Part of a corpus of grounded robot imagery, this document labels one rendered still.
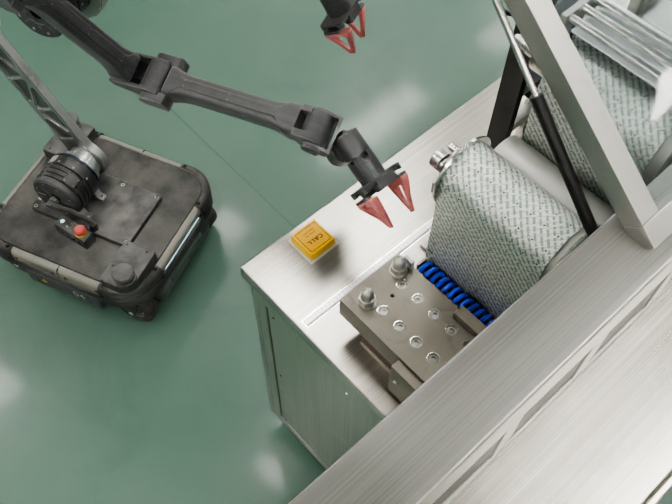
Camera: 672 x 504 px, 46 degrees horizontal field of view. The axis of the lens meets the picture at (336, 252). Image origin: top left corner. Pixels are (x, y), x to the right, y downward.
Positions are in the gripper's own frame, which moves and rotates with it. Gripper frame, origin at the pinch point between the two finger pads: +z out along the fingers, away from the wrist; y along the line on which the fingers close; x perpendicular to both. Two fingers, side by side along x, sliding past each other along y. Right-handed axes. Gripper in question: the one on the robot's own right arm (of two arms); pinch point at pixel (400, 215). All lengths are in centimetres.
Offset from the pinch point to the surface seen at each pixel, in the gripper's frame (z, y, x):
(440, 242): 7.8, 0.2, 8.2
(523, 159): 3.4, -17.6, 20.0
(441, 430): 10, 45, 73
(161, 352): 2, 39, -123
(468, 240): 9.1, 0.1, 17.5
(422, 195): 1.8, -17.3, -19.7
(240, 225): -17, -11, -135
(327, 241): -3.1, 8.5, -19.4
